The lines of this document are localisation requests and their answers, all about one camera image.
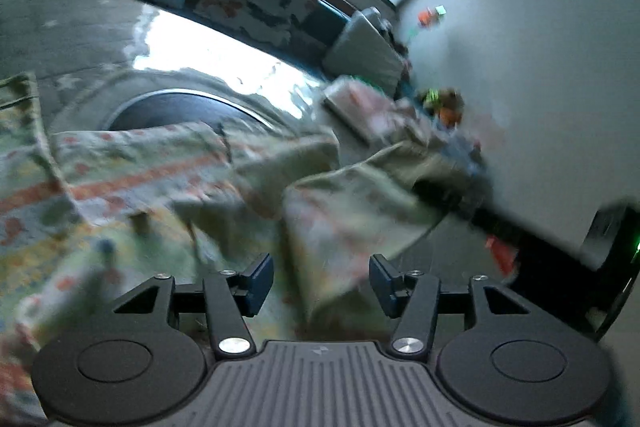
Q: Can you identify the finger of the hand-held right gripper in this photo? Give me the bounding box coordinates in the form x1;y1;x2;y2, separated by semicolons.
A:
416;178;587;269

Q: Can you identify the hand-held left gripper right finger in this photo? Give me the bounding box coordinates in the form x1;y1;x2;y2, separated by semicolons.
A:
368;253;532;356

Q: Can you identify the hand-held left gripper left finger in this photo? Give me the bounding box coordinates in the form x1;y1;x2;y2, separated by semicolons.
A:
111;253;275;358

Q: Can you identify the patterned green children's shirt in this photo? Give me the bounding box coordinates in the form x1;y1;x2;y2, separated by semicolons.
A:
0;74;493;408

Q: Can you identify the red box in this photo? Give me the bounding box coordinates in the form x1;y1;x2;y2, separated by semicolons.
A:
485;234;521;279

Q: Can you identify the clear plastic storage box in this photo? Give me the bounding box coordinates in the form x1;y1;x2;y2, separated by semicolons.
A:
447;134;490;188

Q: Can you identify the brown plush bear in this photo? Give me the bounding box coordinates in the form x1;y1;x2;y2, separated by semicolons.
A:
424;87;467;128

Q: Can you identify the white tissue pack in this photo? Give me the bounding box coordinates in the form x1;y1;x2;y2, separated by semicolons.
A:
324;77;403;144

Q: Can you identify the round black induction cooktop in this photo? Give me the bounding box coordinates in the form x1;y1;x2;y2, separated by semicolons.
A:
102;89;281;134

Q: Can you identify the colourful pinwheel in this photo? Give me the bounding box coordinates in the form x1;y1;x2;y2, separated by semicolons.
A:
417;6;449;30

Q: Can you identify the grey pillow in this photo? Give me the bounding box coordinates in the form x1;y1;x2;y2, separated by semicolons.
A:
322;7;410;98

